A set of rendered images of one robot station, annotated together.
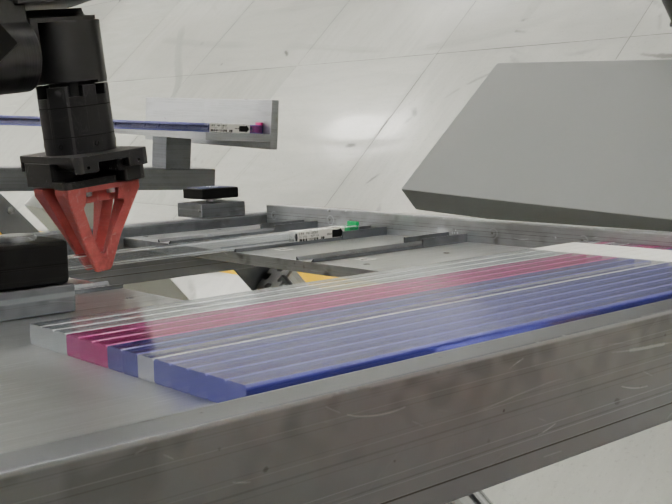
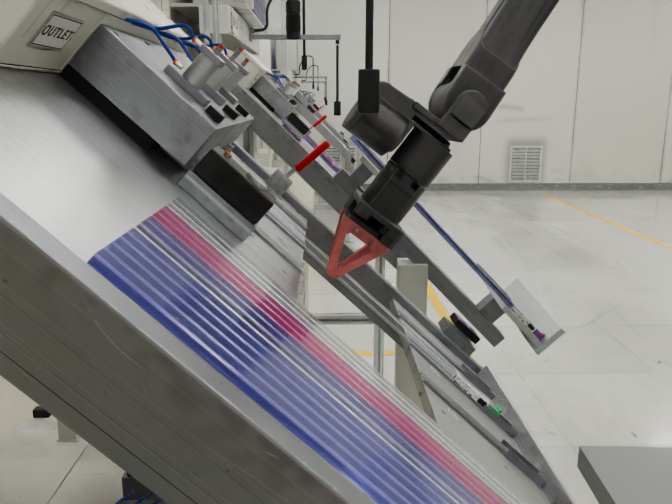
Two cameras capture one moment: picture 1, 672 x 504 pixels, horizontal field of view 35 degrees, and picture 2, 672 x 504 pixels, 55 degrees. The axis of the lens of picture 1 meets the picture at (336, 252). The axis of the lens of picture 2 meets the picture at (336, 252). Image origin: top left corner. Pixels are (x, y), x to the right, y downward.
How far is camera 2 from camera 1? 0.28 m
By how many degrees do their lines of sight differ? 31
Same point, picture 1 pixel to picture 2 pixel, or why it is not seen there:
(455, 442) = (165, 440)
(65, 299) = (243, 230)
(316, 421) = (67, 296)
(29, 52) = (393, 132)
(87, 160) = (365, 208)
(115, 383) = (112, 222)
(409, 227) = (525, 446)
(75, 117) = (387, 187)
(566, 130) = not seen: outside the picture
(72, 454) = not seen: outside the picture
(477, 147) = (649, 472)
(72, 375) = (118, 208)
